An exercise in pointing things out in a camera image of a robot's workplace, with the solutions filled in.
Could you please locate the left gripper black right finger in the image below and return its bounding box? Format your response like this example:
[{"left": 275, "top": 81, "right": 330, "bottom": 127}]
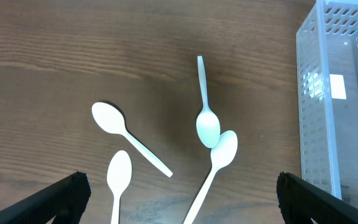
[{"left": 276, "top": 172, "right": 358, "bottom": 224}]

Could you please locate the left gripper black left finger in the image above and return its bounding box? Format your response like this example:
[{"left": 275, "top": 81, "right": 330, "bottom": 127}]
[{"left": 0, "top": 171, "right": 91, "bottom": 224}]

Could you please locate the white plastic spoon bottom left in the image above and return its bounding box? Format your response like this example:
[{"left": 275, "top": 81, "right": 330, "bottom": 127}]
[{"left": 107, "top": 150, "right": 132, "bottom": 224}]

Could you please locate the white plastic spoon upper left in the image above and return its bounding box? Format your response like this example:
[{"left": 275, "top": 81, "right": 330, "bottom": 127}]
[{"left": 91, "top": 101, "right": 173, "bottom": 177}]

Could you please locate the pale green plastic spoon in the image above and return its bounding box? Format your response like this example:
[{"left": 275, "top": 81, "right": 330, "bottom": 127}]
[{"left": 196, "top": 55, "right": 220, "bottom": 148}]

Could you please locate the clear perforated plastic basket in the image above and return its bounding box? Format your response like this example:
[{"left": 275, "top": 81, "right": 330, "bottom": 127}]
[{"left": 296, "top": 0, "right": 358, "bottom": 208}]

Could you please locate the white plastic spoon long handle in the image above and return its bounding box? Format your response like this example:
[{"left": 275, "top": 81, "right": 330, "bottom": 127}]
[{"left": 183, "top": 130, "right": 238, "bottom": 224}]

